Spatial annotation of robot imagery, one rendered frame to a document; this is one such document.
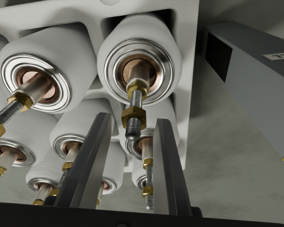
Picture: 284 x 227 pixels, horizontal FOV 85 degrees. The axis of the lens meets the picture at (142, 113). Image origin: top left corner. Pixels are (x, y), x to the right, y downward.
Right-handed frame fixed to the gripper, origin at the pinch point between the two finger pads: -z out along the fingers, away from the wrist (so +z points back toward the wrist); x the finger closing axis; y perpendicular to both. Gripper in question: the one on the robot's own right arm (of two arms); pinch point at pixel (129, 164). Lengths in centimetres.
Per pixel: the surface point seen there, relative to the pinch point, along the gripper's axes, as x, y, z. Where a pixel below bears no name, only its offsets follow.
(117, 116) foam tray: 3.2, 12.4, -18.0
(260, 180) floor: -66, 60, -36
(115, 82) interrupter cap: 2.5, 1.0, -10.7
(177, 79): -4.3, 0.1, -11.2
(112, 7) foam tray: 4.1, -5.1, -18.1
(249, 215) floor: -84, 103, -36
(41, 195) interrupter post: 17.2, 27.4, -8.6
